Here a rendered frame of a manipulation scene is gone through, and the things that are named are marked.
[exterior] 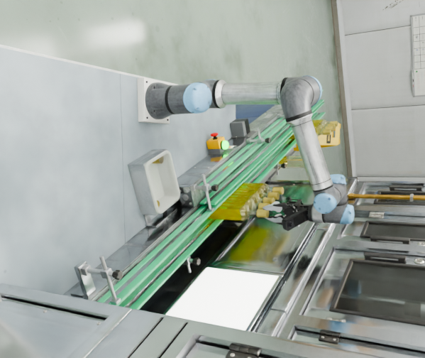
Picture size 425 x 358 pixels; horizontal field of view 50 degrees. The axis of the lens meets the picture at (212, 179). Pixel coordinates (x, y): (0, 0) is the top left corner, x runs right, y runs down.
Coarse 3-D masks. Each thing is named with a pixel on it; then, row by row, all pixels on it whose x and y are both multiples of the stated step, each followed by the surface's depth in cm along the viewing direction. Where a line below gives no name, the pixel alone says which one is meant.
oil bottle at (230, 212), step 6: (222, 204) 201; (228, 204) 199; (234, 204) 198; (240, 204) 197; (216, 210) 198; (222, 210) 197; (228, 210) 195; (234, 210) 194; (240, 210) 192; (246, 210) 193; (210, 216) 201; (216, 216) 200; (222, 216) 198; (228, 216) 196; (234, 216) 195; (240, 216) 194; (246, 216) 193
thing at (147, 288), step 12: (288, 144) 282; (276, 156) 265; (264, 168) 250; (252, 180) 237; (204, 228) 196; (192, 240) 188; (180, 252) 180; (192, 252) 179; (168, 264) 173; (180, 264) 172; (156, 276) 167; (168, 276) 165; (144, 288) 161; (156, 288) 159; (132, 300) 155; (144, 300) 153
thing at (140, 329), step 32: (128, 320) 102; (160, 320) 100; (192, 320) 97; (96, 352) 93; (128, 352) 92; (160, 352) 90; (192, 352) 91; (224, 352) 89; (256, 352) 86; (288, 352) 83; (320, 352) 82; (352, 352) 80
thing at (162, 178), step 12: (156, 156) 179; (168, 156) 187; (156, 168) 190; (168, 168) 189; (156, 180) 190; (168, 180) 192; (156, 192) 190; (168, 192) 194; (156, 204) 179; (168, 204) 187
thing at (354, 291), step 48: (288, 192) 245; (384, 192) 225; (336, 240) 188; (384, 240) 182; (288, 288) 160; (336, 288) 161; (384, 288) 156; (288, 336) 141; (336, 336) 138; (384, 336) 133
